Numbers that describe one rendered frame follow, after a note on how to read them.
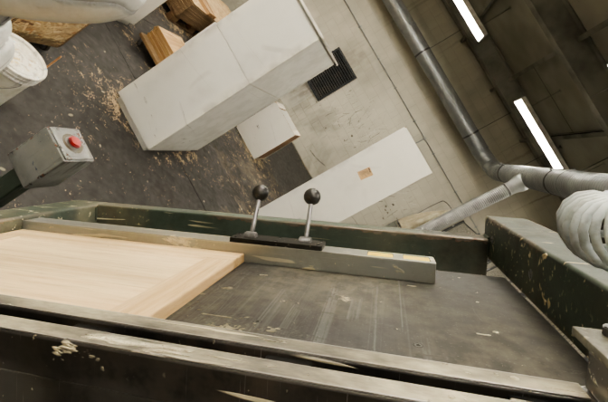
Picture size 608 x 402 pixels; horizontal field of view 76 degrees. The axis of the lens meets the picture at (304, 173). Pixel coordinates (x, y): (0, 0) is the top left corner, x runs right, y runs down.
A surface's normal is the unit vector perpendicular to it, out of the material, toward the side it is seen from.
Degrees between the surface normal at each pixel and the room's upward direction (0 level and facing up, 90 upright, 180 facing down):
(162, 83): 90
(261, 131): 90
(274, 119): 90
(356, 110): 90
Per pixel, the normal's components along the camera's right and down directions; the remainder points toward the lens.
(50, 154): -0.21, 0.04
